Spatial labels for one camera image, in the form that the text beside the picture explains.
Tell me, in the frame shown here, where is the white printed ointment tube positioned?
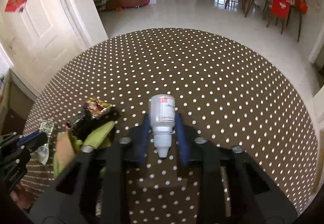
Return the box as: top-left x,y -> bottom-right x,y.
34,119 -> 55,166

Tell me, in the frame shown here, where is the white plastic medicine bottle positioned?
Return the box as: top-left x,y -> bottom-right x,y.
149,95 -> 175,159

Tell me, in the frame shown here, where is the snack wrapper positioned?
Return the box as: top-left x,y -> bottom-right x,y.
86,98 -> 113,119

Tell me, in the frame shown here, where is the brown polka dot tablecloth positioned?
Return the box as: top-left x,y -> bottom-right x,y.
23,28 -> 317,223

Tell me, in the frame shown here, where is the white door with red decoration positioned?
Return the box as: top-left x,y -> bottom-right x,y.
0,0 -> 90,93

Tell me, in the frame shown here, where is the dark red bench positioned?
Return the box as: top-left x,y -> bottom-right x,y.
105,0 -> 151,11

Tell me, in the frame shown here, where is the red covered dining chair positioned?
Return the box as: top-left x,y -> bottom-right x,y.
266,0 -> 292,34

